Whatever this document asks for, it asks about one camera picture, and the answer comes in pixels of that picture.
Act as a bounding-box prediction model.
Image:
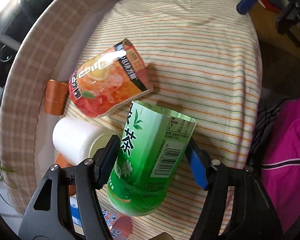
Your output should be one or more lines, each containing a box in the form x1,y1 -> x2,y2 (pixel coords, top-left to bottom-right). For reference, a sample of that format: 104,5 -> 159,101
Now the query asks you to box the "orange label cut bottle cup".
68,38 -> 153,118

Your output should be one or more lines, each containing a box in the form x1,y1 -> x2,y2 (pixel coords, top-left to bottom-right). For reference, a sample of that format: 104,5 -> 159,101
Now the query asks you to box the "striped yellow bed sheet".
53,0 -> 263,240

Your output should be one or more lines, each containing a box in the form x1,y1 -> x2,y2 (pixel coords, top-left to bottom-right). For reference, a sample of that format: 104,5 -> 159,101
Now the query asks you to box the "orange paper cup far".
44,80 -> 68,115

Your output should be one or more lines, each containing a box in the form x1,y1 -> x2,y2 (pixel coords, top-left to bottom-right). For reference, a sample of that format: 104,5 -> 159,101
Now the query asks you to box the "magenta jacket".
261,98 -> 300,232

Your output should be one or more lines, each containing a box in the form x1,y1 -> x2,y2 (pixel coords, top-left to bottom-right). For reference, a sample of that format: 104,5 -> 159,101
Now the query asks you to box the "green tea cut bottle cup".
107,100 -> 196,217

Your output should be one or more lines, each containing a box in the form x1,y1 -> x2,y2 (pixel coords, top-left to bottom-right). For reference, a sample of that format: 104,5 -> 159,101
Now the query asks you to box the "white plastic cup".
52,116 -> 114,165

